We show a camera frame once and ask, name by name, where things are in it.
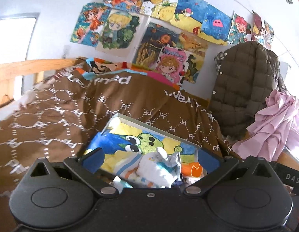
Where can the blue yellow sea poster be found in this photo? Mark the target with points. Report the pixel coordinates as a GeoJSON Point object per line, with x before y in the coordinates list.
{"type": "Point", "coordinates": [199, 18]}

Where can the pink anime girl poster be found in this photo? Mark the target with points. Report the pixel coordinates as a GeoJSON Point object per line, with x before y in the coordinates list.
{"type": "Point", "coordinates": [172, 64]}

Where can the blond boy green poster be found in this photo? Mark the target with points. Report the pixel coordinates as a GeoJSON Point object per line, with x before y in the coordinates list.
{"type": "Point", "coordinates": [119, 32]}

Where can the pink crumpled cloth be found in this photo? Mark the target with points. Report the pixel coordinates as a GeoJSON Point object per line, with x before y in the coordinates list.
{"type": "Point", "coordinates": [276, 126]}

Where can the brown PF patterned duvet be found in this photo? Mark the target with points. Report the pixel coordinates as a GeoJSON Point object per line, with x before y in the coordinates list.
{"type": "Point", "coordinates": [59, 116]}

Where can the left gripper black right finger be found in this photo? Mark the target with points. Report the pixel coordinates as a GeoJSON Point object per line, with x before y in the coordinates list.
{"type": "Point", "coordinates": [217, 170]}

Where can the colourful poster far right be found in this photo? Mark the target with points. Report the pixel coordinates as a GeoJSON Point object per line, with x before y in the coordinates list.
{"type": "Point", "coordinates": [262, 32]}

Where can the orange haired mermaid poster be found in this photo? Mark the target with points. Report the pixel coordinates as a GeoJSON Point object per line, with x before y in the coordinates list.
{"type": "Point", "coordinates": [90, 23]}

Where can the red haired girl poster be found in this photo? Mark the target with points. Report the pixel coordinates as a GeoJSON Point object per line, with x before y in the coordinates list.
{"type": "Point", "coordinates": [240, 31]}

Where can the dark sunflower painting poster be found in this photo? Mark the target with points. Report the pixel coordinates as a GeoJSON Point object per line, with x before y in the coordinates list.
{"type": "Point", "coordinates": [157, 36]}

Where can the window with grey frame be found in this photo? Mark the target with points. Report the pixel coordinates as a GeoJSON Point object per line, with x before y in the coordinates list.
{"type": "Point", "coordinates": [16, 32]}

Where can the moon night poster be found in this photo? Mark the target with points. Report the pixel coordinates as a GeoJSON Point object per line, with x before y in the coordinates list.
{"type": "Point", "coordinates": [160, 9]}

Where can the brown quilted jacket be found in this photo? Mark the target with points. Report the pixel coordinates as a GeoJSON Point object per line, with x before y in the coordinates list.
{"type": "Point", "coordinates": [248, 73]}

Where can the grey box with frog drawing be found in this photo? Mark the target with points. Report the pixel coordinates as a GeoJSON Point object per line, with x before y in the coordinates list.
{"type": "Point", "coordinates": [123, 134]}

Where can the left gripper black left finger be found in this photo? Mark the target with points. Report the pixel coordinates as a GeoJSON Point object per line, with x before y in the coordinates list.
{"type": "Point", "coordinates": [84, 169]}

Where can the blue white tissue packet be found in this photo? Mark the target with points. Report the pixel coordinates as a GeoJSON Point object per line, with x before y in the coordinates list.
{"type": "Point", "coordinates": [139, 169]}

